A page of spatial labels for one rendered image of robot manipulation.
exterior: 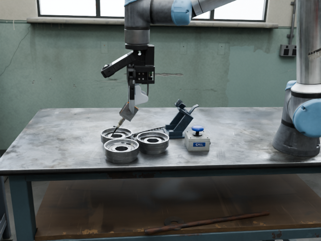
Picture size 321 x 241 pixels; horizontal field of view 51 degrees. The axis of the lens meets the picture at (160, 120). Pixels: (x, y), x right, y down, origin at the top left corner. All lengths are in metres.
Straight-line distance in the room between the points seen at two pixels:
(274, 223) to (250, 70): 1.79
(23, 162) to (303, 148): 0.86
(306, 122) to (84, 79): 1.99
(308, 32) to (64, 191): 1.01
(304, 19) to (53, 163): 0.79
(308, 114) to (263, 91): 1.97
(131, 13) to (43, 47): 1.76
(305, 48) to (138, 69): 0.46
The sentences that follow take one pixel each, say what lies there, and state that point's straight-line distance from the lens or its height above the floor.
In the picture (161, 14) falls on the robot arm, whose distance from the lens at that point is 0.97.
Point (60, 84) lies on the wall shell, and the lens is 2.72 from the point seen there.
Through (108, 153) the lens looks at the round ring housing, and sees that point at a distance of 0.99.
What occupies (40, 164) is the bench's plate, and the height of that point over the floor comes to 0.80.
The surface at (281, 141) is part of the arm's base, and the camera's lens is 1.17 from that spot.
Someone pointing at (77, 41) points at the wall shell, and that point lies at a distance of 2.65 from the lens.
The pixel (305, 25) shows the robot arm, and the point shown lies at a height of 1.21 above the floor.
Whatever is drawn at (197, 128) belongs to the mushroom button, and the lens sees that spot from 1.08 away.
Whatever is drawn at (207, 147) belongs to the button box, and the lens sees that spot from 1.09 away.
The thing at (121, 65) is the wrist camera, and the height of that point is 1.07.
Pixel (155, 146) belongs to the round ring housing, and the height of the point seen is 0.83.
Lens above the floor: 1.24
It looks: 19 degrees down
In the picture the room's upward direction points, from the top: 2 degrees clockwise
